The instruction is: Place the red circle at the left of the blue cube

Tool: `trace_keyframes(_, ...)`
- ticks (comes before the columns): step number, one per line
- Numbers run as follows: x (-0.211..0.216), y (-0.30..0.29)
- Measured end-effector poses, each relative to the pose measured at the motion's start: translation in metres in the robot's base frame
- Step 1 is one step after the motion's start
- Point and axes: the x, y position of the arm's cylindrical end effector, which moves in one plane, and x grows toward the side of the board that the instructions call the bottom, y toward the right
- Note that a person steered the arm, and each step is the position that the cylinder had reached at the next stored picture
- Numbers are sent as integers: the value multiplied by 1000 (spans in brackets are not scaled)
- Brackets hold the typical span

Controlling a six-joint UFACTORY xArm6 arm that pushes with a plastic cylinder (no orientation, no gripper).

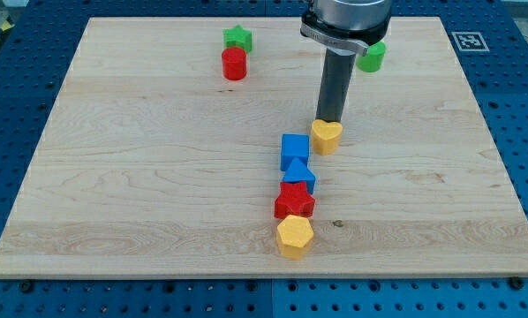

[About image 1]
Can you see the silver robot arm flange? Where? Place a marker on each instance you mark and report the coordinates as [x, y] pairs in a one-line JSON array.
[[348, 27]]

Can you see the blue cube block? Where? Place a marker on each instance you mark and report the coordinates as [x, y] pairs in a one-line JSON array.
[[294, 146]]

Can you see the blue triangle block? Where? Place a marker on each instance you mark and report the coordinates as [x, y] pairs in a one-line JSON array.
[[299, 172]]

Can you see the red star block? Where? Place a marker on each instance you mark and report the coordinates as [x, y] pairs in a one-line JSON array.
[[294, 199]]

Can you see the yellow heart block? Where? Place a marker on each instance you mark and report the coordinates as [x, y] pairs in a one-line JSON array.
[[325, 136]]

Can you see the yellow hexagon block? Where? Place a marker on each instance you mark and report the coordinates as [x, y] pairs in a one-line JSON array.
[[294, 237]]

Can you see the red cylinder block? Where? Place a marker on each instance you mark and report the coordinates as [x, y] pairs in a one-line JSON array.
[[234, 63]]

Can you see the light wooden board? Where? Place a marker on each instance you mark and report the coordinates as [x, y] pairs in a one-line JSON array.
[[153, 166]]

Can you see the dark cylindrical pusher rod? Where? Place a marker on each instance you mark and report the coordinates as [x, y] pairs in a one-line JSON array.
[[335, 80]]

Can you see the green star block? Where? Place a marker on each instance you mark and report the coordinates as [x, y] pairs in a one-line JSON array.
[[238, 36]]

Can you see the green cylinder block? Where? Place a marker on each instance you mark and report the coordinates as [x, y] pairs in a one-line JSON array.
[[373, 59]]

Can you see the white fiducial marker tag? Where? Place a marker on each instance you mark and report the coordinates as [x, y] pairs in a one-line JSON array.
[[468, 41]]

